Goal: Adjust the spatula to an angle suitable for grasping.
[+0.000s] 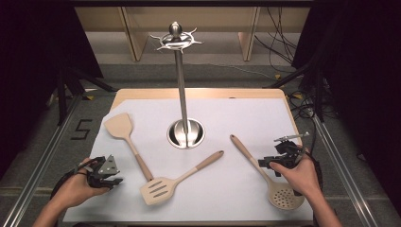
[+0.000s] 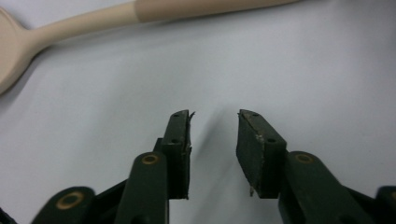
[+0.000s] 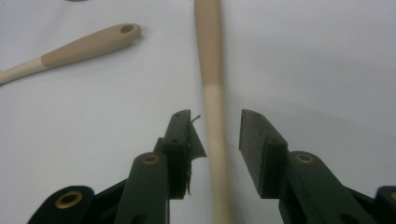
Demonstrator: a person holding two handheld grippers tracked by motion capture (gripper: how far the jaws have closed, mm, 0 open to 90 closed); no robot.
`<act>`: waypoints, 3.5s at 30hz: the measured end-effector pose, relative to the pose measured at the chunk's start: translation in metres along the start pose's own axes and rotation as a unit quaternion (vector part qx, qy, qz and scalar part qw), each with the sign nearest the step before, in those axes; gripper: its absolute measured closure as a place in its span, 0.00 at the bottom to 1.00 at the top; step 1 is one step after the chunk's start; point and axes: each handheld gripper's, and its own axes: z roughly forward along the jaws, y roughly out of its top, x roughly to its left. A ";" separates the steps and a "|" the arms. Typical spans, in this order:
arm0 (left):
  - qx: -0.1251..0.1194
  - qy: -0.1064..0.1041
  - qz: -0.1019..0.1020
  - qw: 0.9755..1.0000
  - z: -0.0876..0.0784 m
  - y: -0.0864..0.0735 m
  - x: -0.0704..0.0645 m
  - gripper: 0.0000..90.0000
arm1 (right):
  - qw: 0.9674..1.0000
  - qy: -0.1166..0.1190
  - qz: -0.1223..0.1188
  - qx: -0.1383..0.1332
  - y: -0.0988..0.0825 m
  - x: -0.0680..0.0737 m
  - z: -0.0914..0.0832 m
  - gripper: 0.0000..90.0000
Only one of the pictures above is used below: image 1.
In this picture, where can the aluminium floor rail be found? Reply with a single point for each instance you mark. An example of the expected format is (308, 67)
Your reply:
(346, 176)
(41, 167)

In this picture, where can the wooden shelf unit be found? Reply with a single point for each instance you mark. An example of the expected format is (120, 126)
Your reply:
(195, 19)

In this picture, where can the beige solid spatula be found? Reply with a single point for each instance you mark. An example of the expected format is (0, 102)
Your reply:
(120, 126)

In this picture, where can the person's right hand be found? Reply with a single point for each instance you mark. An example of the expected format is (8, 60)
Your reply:
(302, 178)

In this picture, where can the beige skimmer spoon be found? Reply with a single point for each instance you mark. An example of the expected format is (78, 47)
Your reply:
(283, 197)

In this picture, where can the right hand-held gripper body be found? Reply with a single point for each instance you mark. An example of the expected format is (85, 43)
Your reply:
(288, 151)

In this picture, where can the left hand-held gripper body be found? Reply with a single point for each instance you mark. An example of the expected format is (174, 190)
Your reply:
(105, 165)

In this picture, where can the dark curtain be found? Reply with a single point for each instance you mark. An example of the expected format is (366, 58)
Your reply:
(31, 63)
(362, 78)

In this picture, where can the person's left hand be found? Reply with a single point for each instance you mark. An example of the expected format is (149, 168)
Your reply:
(75, 187)

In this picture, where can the black tripod stand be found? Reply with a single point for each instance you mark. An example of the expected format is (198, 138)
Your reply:
(319, 94)
(62, 94)

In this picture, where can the steel utensil stand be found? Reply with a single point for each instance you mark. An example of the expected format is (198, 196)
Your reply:
(180, 72)

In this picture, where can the beige slotted spatula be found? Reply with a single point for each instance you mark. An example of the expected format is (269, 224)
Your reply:
(157, 190)

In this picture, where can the white table sheet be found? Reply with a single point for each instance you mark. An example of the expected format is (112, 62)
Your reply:
(205, 195)

